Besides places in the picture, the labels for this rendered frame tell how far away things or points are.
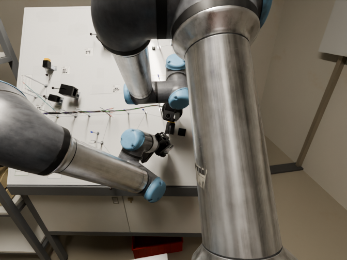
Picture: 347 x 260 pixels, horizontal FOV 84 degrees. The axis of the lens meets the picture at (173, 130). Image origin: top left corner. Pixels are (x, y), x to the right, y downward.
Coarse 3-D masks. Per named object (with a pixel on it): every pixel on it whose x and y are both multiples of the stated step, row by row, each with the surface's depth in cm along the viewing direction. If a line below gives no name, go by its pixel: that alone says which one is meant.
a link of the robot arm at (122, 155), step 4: (120, 152) 67; (124, 152) 65; (120, 156) 66; (124, 156) 65; (128, 156) 65; (132, 156) 65; (136, 156) 66; (128, 160) 65; (132, 160) 65; (136, 160) 66; (136, 164) 64; (140, 164) 65
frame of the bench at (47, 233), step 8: (24, 200) 112; (32, 208) 116; (40, 224) 124; (48, 232) 128; (56, 232) 128; (64, 232) 127; (72, 232) 127; (80, 232) 127; (88, 232) 127; (96, 232) 127; (104, 232) 127; (112, 232) 126; (120, 232) 126; (128, 232) 126; (136, 232) 126; (48, 240) 133; (56, 240) 136; (56, 248) 138; (64, 256) 145
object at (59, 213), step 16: (48, 208) 115; (64, 208) 115; (80, 208) 115; (96, 208) 114; (112, 208) 114; (48, 224) 124; (64, 224) 123; (80, 224) 123; (96, 224) 122; (112, 224) 122; (128, 224) 122
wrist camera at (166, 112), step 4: (168, 104) 80; (164, 108) 81; (168, 108) 80; (172, 108) 80; (164, 112) 80; (168, 112) 80; (172, 112) 80; (164, 116) 80; (168, 116) 80; (172, 116) 80; (168, 120) 80; (172, 120) 82
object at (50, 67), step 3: (45, 60) 102; (48, 60) 102; (42, 63) 102; (45, 63) 102; (48, 63) 102; (42, 66) 102; (45, 66) 101; (48, 66) 102; (51, 66) 105; (45, 69) 102; (51, 69) 107; (54, 69) 108; (48, 75) 103
